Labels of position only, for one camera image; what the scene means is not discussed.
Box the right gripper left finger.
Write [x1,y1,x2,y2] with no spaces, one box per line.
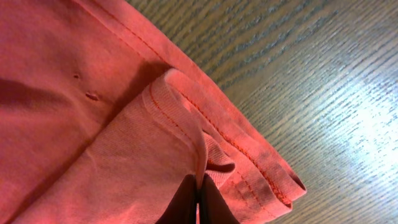
[156,175,197,224]

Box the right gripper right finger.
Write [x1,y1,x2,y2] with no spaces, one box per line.
[198,174,239,224]

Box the red orange t-shirt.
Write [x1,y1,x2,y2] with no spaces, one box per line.
[1,0,307,223]

